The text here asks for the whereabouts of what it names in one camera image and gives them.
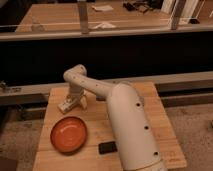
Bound wooden background table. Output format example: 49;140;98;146
16;1;170;32

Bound grey metal rail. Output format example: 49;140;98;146
0;71;213;107

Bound orange ceramic bowl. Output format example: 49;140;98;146
50;116;88;153

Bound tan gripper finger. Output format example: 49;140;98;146
66;95;73;104
80;97;88;110

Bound grey metal post right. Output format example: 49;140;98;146
170;0;186;30

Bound black cables and devices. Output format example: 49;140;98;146
122;0;151;14

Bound grey metal post left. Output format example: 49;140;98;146
77;0;89;34

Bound white crumpled cloth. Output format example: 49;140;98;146
93;22;116;29

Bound white labelled bottle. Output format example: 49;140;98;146
58;98;79;114

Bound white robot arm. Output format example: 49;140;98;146
63;65;168;171

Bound grey metal post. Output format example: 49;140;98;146
77;0;89;34
170;0;186;30

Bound white paper on table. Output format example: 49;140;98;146
92;5;113;12

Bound black rectangular block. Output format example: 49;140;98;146
98;141;117;154

